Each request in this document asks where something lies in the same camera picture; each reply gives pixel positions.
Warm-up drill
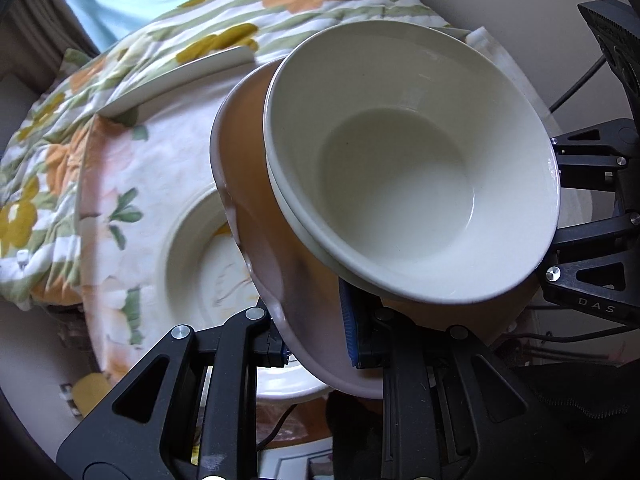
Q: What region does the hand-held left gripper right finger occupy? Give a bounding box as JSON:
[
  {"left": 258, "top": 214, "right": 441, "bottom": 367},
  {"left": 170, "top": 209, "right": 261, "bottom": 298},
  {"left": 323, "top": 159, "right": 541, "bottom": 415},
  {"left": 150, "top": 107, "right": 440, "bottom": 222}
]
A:
[{"left": 339, "top": 277, "right": 576, "bottom": 480}]

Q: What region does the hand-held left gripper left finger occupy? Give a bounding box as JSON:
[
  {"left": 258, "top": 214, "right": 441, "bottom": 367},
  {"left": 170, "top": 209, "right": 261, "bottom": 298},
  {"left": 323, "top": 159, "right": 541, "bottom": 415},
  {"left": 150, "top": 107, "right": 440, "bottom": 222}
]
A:
[{"left": 56, "top": 307, "right": 293, "bottom": 480}]

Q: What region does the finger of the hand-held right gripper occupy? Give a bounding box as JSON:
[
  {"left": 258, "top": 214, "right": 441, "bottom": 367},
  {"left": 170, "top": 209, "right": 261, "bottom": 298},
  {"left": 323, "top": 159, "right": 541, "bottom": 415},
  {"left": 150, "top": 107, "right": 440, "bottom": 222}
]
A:
[
  {"left": 550, "top": 119, "right": 640, "bottom": 191},
  {"left": 537, "top": 212, "right": 640, "bottom": 321}
]

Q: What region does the pink rectangular dish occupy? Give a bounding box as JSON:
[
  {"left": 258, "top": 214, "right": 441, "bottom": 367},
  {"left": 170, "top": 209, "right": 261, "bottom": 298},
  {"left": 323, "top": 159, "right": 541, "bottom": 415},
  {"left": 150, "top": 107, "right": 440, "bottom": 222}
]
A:
[{"left": 209, "top": 57, "right": 546, "bottom": 402}]

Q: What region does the large white plate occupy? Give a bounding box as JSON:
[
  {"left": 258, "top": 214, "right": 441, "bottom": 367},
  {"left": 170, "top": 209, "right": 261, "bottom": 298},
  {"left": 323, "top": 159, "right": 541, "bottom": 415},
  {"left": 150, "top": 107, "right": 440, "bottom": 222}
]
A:
[{"left": 159, "top": 185, "right": 328, "bottom": 404}]

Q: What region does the small white bowl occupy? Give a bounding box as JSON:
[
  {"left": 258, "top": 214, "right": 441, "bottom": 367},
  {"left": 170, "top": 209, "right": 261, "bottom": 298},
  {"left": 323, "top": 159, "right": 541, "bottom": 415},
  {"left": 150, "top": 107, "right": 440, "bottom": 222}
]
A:
[{"left": 262, "top": 20, "right": 562, "bottom": 305}]

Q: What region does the yellow pouch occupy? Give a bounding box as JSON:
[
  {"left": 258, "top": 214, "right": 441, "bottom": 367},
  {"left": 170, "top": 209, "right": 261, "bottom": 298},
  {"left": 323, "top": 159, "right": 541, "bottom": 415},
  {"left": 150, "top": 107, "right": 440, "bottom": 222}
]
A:
[{"left": 72, "top": 372, "right": 115, "bottom": 417}]

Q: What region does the cream tablecloth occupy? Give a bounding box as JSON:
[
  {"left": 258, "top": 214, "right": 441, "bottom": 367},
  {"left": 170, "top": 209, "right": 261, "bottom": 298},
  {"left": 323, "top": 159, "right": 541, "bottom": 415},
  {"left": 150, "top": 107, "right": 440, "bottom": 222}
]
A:
[{"left": 77, "top": 27, "right": 506, "bottom": 386}]

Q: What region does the floral blanket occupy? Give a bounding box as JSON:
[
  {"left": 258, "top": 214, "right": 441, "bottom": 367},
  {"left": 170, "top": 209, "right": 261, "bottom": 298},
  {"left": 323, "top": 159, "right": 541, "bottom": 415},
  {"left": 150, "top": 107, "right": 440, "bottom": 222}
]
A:
[{"left": 0, "top": 0, "right": 471, "bottom": 311}]

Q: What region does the white flat plate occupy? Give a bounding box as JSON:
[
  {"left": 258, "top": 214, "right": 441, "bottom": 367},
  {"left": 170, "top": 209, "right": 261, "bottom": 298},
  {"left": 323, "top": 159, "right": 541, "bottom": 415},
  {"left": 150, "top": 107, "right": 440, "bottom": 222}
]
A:
[{"left": 99, "top": 46, "right": 258, "bottom": 117}]

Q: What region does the brown curtain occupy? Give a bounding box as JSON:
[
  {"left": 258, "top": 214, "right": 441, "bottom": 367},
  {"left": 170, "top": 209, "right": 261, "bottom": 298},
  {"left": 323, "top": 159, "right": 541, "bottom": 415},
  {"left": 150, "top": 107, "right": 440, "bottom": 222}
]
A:
[{"left": 10, "top": 0, "right": 101, "bottom": 96}]

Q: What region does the black cable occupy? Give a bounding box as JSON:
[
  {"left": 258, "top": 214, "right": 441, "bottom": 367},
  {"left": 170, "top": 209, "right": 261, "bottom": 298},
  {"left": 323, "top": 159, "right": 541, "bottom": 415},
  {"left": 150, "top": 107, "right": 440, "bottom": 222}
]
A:
[{"left": 549, "top": 55, "right": 608, "bottom": 112}]

